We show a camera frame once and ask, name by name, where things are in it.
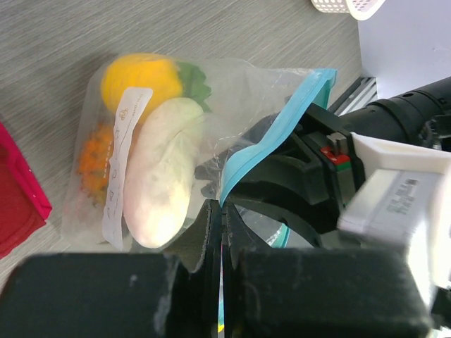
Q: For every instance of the red folded cloth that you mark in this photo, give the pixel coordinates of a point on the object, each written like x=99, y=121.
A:
x=24, y=206

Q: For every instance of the white toy radish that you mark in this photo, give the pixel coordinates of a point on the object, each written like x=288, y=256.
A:
x=160, y=172

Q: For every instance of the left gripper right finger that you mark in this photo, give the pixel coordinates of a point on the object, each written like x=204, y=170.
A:
x=316, y=292

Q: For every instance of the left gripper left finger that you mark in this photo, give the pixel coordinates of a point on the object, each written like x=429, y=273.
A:
x=117, y=294

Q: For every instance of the clear zip top bag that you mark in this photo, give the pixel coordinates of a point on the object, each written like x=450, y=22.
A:
x=241, y=95

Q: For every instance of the white plastic basket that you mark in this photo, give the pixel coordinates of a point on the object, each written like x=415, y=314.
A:
x=358, y=9

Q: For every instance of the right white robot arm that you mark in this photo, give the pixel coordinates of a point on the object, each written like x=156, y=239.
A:
x=420, y=117

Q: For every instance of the toy pineapple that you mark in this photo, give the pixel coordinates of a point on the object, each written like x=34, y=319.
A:
x=93, y=163

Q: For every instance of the yellow toy lemon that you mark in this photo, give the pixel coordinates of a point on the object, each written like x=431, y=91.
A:
x=141, y=70

